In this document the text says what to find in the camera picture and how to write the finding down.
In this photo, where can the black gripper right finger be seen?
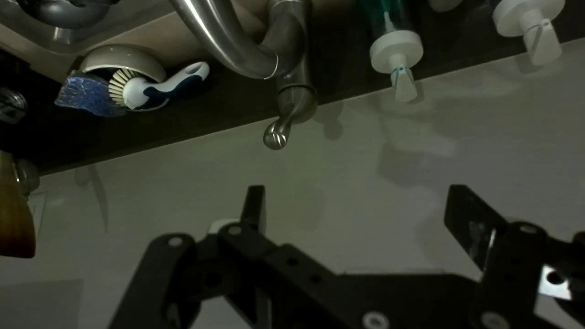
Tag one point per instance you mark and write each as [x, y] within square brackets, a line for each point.
[523, 275]

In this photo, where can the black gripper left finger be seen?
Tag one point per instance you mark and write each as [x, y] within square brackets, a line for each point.
[194, 286]

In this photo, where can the steel tap lever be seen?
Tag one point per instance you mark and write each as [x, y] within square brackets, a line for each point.
[295, 102]

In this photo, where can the wooden utensil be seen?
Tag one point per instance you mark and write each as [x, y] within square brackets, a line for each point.
[13, 213]

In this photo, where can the white and blue dish brush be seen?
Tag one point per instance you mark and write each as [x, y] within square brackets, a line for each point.
[157, 89]

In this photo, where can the blue sponge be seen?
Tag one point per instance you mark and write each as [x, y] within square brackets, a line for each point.
[82, 98]

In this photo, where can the white sponge dish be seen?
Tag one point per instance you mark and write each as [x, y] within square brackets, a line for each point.
[121, 58]

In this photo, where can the soap dispenser with blue liquid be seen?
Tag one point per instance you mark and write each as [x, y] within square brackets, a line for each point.
[530, 20]

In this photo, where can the stainless steel sink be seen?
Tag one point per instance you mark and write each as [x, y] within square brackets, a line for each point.
[37, 34]

